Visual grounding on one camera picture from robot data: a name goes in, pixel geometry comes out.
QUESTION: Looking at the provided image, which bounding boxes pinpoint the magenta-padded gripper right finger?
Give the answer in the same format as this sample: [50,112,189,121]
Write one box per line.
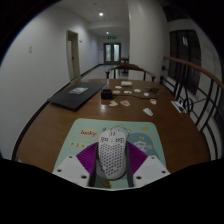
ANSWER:
[125,141,171,188]

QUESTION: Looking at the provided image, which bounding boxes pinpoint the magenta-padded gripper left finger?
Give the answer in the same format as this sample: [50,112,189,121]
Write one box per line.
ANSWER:
[52,142,100,188]

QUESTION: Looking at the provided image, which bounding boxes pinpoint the white perforated computer mouse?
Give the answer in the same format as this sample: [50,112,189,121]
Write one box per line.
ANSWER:
[95,129,128,181]

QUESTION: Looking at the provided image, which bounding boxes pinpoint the pale green cartoon mouse pad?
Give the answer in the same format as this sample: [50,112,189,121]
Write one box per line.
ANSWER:
[53,117,167,191]

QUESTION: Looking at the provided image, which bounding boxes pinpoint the white paper sheet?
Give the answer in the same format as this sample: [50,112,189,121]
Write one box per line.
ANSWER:
[170,100,188,115]

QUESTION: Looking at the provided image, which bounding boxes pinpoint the dark closed laptop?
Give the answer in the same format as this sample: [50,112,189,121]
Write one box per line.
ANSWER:
[47,81,108,112]

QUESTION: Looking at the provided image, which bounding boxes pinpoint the small black cube box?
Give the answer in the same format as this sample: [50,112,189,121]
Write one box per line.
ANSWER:
[100,88,113,100]

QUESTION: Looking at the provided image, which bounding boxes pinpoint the wooden armchair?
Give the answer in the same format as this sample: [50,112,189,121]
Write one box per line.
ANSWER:
[105,63,157,83]

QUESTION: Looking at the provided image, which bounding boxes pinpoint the black railing with wooden handrail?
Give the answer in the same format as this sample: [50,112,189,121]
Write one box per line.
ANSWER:
[159,55,224,158]

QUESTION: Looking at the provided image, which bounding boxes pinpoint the white side door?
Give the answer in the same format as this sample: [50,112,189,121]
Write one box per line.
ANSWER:
[65,29,82,82]

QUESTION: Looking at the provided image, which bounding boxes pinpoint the glazed double door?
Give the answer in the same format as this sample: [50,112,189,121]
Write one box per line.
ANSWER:
[103,42,122,65]

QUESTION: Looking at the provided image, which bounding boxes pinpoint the black cable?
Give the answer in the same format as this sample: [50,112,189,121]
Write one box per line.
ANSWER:
[111,87,188,113]

